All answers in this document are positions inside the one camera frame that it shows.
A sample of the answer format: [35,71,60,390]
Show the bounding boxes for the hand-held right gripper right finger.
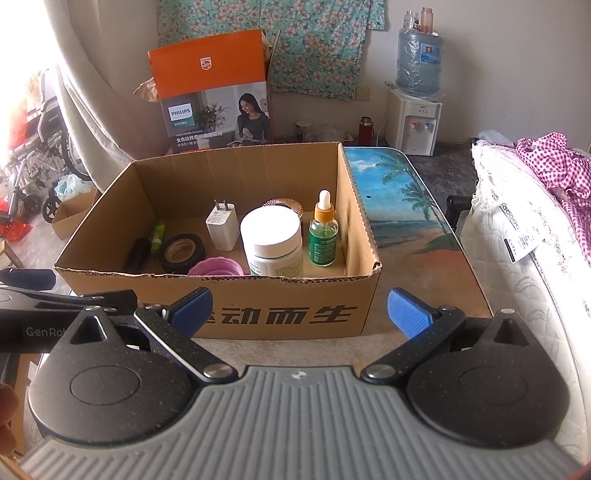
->
[361,288,529,384]

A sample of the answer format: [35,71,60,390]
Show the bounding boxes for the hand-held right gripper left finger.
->
[69,287,234,383]

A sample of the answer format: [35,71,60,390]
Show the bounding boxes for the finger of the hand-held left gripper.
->
[0,286,138,312]
[0,268,57,291]

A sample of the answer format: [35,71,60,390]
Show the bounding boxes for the pink ridged cup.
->
[188,257,245,277]

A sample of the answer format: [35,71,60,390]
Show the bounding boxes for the black tape roll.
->
[161,234,206,274]

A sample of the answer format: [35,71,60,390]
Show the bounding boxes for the small black tube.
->
[122,237,149,273]

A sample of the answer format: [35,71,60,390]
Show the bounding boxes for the white charger plug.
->
[205,198,238,252]

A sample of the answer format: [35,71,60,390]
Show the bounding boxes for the green dropper bottle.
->
[308,190,339,267]

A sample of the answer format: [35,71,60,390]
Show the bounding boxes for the gold ridged lid jar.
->
[262,198,304,221]

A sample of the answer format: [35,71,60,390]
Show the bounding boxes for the large brown cardboard box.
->
[54,142,383,340]

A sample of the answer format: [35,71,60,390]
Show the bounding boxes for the person's left hand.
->
[0,382,20,446]

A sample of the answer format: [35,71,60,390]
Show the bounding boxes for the red plastic bag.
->
[0,196,33,241]

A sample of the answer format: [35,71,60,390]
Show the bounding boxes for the small brown cardboard box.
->
[51,187,100,241]

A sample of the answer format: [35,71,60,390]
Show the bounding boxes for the pale green plastic bag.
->
[55,173,86,202]

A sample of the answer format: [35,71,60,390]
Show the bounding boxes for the white mattress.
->
[462,138,591,464]

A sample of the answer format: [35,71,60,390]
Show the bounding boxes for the white mattress tag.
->
[503,203,541,265]

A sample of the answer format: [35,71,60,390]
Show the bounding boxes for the folded wheelchair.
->
[0,69,93,223]

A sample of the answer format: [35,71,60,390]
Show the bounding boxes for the white water dispenser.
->
[385,88,443,157]

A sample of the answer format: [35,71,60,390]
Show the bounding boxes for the clear plastic bag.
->
[314,124,352,145]

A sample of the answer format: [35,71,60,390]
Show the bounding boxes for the beige curtain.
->
[44,0,171,185]

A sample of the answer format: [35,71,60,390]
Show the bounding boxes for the pink checked cloth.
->
[515,132,591,267]

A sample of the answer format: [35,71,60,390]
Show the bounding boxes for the brown paper bag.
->
[134,78,160,103]

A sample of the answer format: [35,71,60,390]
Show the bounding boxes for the orange printed appliance box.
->
[148,30,274,155]

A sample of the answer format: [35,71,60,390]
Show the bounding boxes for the blue water jug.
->
[396,25,443,97]

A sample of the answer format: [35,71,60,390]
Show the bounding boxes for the floral wall cloth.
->
[157,0,386,101]

